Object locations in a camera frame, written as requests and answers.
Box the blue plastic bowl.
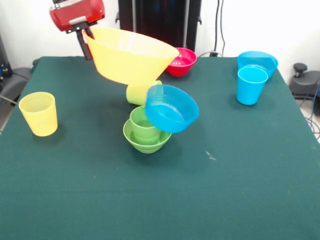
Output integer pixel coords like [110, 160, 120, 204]
[236, 50, 279, 80]
[144, 84, 200, 134]

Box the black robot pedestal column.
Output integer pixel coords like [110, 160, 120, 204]
[115, 0, 203, 53]

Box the black knobbed floor stand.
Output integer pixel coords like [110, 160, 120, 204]
[289, 62, 320, 101]

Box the blue plastic cup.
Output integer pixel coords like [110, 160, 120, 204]
[236, 66, 269, 106]

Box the yellow plastic cup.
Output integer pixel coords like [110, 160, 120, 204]
[18, 91, 59, 137]

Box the grey floor stand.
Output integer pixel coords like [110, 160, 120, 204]
[0, 67, 32, 103]

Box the dark green tablecloth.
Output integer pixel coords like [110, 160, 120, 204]
[0, 56, 320, 240]

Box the light green plastic cup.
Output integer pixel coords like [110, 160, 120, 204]
[125, 80, 163, 106]

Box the green plastic bowl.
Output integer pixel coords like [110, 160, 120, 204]
[122, 118, 173, 154]

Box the large orange plastic bowl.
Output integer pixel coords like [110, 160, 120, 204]
[81, 26, 180, 86]

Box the pink plastic bowl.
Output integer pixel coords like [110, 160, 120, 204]
[166, 47, 198, 77]

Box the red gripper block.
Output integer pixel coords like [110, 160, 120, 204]
[49, 0, 106, 61]

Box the black equipment box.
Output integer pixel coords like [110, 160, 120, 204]
[0, 33, 13, 79]

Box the black hanging cable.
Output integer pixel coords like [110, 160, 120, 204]
[214, 0, 226, 56]

